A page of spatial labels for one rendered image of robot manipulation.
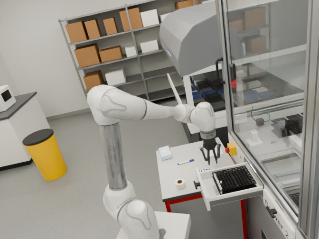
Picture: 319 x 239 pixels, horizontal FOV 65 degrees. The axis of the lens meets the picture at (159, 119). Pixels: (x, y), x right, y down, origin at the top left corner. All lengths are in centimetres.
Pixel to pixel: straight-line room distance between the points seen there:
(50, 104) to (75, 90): 67
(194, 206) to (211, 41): 127
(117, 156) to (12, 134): 326
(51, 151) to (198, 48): 248
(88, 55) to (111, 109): 413
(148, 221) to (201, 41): 141
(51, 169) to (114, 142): 265
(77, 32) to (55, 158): 240
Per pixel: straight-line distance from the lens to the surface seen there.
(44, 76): 593
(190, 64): 212
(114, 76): 512
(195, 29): 208
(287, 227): 142
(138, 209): 128
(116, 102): 102
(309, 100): 95
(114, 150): 127
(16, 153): 458
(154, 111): 114
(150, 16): 492
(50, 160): 378
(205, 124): 142
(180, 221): 155
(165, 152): 216
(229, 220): 209
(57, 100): 602
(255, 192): 162
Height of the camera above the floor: 198
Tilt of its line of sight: 25 degrees down
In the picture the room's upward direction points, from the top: 13 degrees counter-clockwise
